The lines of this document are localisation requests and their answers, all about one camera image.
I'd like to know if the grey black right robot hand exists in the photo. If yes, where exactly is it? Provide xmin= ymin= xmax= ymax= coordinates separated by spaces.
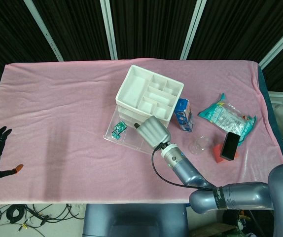
xmin=133 ymin=116 xmax=172 ymax=150

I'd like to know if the clear plastic tray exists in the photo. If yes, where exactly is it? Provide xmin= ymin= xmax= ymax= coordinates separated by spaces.
xmin=103 ymin=108 xmax=157 ymax=156

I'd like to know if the white compartment organizer tray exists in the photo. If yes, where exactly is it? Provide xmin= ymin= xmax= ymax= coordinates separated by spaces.
xmin=115 ymin=64 xmax=184 ymax=129

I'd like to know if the blue carton box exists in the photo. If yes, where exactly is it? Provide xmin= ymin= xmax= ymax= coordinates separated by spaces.
xmin=173 ymin=98 xmax=195 ymax=133

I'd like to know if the small green packet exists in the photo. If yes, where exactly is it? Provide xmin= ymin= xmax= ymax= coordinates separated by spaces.
xmin=110 ymin=120 xmax=128 ymax=140

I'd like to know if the clear plastic cup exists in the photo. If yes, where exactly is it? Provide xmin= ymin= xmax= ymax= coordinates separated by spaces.
xmin=189 ymin=135 xmax=211 ymax=157

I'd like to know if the red sponge block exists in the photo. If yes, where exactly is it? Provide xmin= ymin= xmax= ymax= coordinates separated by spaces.
xmin=212 ymin=144 xmax=240 ymax=164

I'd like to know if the teal clear snack bag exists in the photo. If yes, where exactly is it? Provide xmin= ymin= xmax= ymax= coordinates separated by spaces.
xmin=197 ymin=92 xmax=258 ymax=148

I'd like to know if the black rectangular block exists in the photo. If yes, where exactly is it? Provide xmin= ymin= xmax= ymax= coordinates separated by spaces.
xmin=220 ymin=131 xmax=241 ymax=160

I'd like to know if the pink cloth table cover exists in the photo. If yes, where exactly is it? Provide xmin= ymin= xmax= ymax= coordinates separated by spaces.
xmin=0 ymin=57 xmax=283 ymax=205

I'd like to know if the grey-blue robot torso base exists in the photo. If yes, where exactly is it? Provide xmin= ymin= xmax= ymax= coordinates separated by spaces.
xmin=82 ymin=203 xmax=189 ymax=237

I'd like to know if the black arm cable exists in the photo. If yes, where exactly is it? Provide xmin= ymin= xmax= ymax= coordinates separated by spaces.
xmin=151 ymin=142 xmax=217 ymax=192

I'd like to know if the black floor cables bundle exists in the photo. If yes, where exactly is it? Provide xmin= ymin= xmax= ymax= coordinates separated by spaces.
xmin=0 ymin=203 xmax=83 ymax=233

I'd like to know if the black arm strap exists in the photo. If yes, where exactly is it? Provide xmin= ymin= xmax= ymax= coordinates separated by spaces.
xmin=212 ymin=186 xmax=228 ymax=210

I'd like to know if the white frame pole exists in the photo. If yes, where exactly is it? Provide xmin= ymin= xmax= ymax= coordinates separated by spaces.
xmin=179 ymin=0 xmax=208 ymax=61
xmin=99 ymin=0 xmax=119 ymax=61
xmin=258 ymin=16 xmax=283 ymax=69
xmin=23 ymin=0 xmax=64 ymax=62

